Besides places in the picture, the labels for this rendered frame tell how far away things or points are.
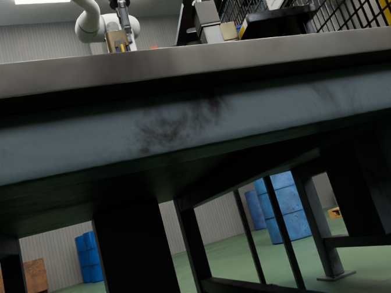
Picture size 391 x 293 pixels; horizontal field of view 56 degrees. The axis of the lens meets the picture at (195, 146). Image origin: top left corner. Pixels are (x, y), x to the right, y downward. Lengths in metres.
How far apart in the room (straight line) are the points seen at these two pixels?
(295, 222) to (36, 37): 8.05
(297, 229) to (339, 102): 4.19
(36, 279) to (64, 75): 7.18
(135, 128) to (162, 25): 10.65
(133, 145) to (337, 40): 0.33
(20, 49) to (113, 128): 9.94
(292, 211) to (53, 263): 5.78
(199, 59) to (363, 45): 0.26
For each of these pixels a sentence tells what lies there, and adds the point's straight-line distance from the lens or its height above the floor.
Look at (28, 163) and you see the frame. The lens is 0.43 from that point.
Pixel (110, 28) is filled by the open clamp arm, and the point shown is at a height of 1.10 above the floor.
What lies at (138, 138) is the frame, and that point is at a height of 0.60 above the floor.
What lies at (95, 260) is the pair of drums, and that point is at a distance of 7.39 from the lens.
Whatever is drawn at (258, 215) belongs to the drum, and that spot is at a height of 0.34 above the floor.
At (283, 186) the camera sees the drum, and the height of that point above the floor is 0.67.
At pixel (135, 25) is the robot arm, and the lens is 2.00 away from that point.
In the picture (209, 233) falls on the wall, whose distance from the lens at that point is 9.40.
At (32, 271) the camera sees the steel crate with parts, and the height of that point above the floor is 0.50.
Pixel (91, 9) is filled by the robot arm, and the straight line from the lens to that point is 1.72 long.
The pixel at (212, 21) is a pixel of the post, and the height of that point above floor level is 0.93.
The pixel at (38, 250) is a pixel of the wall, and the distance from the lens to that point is 8.93.
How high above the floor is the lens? 0.49
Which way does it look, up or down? 12 degrees up
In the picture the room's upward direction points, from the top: 16 degrees counter-clockwise
